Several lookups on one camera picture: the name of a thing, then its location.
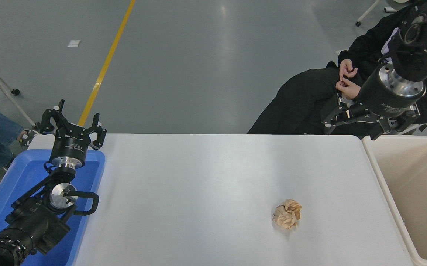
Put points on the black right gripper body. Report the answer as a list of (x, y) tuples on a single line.
[(374, 98)]

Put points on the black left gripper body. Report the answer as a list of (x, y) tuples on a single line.
[(69, 146)]

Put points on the tan paper ball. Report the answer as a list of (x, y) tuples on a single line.
[(287, 215)]

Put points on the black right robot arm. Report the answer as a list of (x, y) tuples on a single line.
[(412, 59)]

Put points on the seated person's left hand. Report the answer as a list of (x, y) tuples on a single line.
[(350, 90)]

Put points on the seated person's right hand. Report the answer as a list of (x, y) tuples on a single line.
[(347, 68)]

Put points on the seated person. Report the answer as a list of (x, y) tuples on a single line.
[(302, 103)]

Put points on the blue plastic tray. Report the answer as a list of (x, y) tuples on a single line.
[(25, 173)]

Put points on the large pale plastic bin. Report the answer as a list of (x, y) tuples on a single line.
[(416, 192)]

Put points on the white paper scrap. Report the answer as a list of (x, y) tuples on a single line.
[(74, 43)]

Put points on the white wheeled chair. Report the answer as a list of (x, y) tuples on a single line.
[(368, 12)]

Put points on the white wheeled rack frame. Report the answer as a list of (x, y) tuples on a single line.
[(15, 92)]

